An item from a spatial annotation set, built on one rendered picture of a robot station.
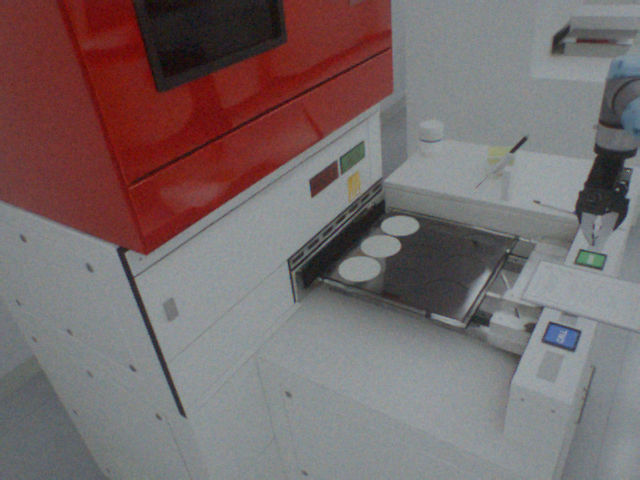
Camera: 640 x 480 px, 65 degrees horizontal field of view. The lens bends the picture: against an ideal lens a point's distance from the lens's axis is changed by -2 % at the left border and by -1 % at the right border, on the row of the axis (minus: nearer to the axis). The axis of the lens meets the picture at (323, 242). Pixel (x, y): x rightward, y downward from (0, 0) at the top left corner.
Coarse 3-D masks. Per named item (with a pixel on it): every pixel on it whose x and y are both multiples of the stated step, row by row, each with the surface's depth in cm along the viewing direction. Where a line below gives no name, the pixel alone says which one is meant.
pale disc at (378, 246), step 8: (368, 240) 133; (376, 240) 133; (384, 240) 132; (392, 240) 132; (368, 248) 130; (376, 248) 129; (384, 248) 129; (392, 248) 129; (400, 248) 129; (376, 256) 127; (384, 256) 126
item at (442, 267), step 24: (384, 216) 142; (408, 216) 141; (360, 240) 133; (408, 240) 131; (432, 240) 130; (456, 240) 129; (480, 240) 128; (504, 240) 127; (336, 264) 125; (384, 264) 123; (408, 264) 123; (432, 264) 122; (456, 264) 121; (480, 264) 120; (384, 288) 116; (408, 288) 115; (432, 288) 114; (456, 288) 113; (480, 288) 112; (456, 312) 107
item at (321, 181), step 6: (336, 162) 123; (330, 168) 121; (336, 168) 124; (324, 174) 120; (330, 174) 122; (336, 174) 124; (312, 180) 116; (318, 180) 118; (324, 180) 120; (330, 180) 123; (312, 186) 117; (318, 186) 119; (324, 186) 121; (312, 192) 117
